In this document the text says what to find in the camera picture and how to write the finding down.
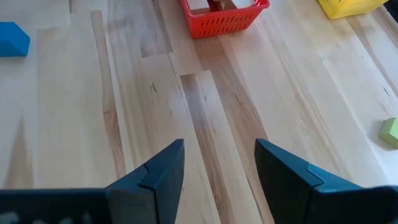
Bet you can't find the black aluminium table frame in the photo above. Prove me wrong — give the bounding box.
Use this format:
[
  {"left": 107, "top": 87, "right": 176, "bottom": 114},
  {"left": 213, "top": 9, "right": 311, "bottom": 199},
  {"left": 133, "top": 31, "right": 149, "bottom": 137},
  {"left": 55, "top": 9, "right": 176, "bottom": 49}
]
[{"left": 384, "top": 0, "right": 398, "bottom": 23}]

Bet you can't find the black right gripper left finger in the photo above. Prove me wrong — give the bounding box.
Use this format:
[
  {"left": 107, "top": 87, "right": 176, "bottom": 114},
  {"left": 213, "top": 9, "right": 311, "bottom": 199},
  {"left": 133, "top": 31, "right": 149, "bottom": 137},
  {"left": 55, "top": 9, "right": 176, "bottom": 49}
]
[{"left": 0, "top": 138, "right": 186, "bottom": 224}]

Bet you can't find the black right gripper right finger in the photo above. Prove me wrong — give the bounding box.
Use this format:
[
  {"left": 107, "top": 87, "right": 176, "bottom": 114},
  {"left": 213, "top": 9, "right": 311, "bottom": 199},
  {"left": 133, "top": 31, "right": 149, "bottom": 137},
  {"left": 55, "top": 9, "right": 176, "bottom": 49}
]
[{"left": 254, "top": 138, "right": 398, "bottom": 224}]

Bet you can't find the short wooden block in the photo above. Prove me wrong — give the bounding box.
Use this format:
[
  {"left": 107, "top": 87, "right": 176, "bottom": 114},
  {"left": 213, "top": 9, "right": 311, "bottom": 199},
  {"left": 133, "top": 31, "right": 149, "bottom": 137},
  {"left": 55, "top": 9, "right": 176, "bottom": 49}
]
[{"left": 212, "top": 0, "right": 229, "bottom": 11}]

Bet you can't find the small green block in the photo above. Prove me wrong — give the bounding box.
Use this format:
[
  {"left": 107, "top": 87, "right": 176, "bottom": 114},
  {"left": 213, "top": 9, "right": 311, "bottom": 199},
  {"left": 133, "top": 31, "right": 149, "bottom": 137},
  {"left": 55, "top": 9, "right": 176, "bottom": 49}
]
[{"left": 378, "top": 116, "right": 398, "bottom": 149}]

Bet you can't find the small blue block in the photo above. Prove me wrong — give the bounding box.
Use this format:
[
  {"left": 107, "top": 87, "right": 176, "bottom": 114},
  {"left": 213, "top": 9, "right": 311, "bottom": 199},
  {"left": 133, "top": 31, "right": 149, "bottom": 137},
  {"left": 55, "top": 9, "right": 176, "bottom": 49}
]
[{"left": 0, "top": 21, "right": 31, "bottom": 58}]

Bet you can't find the yellow plastic basket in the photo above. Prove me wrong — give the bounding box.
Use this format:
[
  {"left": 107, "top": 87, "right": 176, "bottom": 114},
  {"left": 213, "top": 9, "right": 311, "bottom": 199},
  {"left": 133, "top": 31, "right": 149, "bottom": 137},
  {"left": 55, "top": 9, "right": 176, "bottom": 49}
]
[{"left": 317, "top": 0, "right": 389, "bottom": 20}]

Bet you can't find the red plastic basket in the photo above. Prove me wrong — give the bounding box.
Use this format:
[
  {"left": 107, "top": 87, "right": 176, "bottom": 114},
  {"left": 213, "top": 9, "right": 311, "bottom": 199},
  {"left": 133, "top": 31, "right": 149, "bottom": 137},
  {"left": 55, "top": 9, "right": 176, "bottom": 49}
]
[{"left": 178, "top": 0, "right": 271, "bottom": 40}]

